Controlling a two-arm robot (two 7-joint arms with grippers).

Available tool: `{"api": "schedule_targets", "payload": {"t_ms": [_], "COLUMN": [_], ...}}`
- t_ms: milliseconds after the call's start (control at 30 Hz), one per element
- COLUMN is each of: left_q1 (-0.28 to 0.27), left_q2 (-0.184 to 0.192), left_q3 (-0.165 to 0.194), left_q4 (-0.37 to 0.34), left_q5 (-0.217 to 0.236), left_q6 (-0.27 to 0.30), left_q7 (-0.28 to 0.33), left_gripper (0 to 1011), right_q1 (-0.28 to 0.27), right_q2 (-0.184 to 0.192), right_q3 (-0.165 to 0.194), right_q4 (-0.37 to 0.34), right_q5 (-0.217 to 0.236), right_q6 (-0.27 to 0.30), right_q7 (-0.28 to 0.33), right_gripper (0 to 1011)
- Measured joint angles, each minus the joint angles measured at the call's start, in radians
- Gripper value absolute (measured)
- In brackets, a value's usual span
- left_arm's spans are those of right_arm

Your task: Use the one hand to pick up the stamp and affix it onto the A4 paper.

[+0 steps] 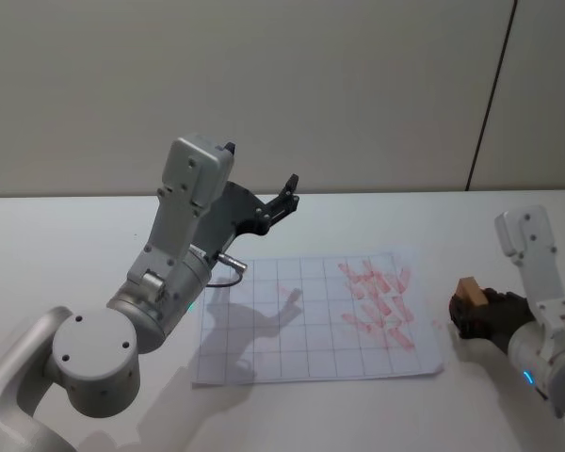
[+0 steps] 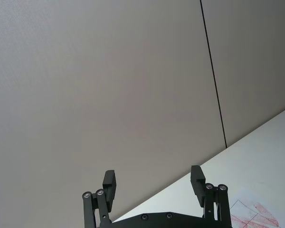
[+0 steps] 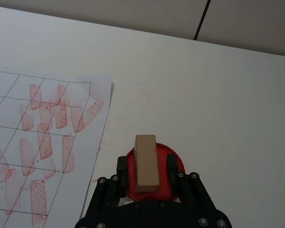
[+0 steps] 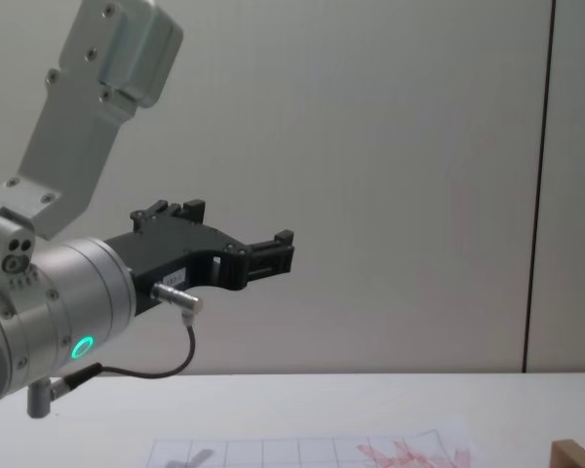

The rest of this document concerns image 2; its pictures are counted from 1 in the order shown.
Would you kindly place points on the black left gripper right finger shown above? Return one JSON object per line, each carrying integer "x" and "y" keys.
{"x": 213, "y": 204}

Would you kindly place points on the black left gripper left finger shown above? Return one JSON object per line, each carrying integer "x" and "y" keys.
{"x": 102, "y": 206}

